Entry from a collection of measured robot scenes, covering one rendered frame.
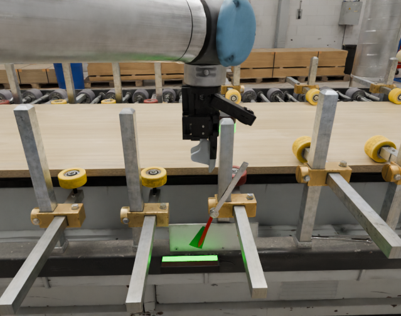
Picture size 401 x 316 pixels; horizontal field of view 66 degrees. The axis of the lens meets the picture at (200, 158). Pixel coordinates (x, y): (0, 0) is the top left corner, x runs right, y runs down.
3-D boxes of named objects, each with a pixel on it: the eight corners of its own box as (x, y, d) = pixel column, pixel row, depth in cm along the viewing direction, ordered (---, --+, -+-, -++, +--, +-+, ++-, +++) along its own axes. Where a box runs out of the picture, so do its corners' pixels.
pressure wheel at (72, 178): (95, 202, 99) (90, 170, 94) (72, 213, 94) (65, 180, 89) (82, 194, 104) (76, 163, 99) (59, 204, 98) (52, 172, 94)
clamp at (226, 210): (255, 217, 88) (256, 202, 86) (208, 218, 88) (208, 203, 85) (251, 206, 93) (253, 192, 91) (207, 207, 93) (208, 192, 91)
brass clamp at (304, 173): (349, 187, 84) (353, 170, 82) (300, 187, 84) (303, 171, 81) (339, 176, 89) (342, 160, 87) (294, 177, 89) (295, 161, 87)
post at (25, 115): (64, 260, 93) (26, 106, 73) (53, 260, 93) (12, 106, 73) (68, 252, 97) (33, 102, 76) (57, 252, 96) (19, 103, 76)
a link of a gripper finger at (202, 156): (190, 172, 75) (190, 136, 71) (214, 172, 75) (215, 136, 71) (191, 178, 72) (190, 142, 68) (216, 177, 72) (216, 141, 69)
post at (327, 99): (309, 247, 94) (339, 91, 74) (298, 247, 94) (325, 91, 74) (305, 239, 97) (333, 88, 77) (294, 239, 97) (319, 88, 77)
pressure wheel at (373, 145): (393, 136, 98) (368, 148, 100) (400, 155, 101) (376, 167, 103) (382, 130, 103) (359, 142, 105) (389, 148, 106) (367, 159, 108)
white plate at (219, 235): (256, 250, 93) (258, 223, 89) (169, 252, 92) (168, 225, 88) (255, 249, 93) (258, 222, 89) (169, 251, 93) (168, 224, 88)
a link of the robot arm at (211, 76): (224, 59, 69) (229, 66, 60) (223, 81, 71) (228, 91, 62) (184, 59, 68) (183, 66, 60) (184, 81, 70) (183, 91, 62)
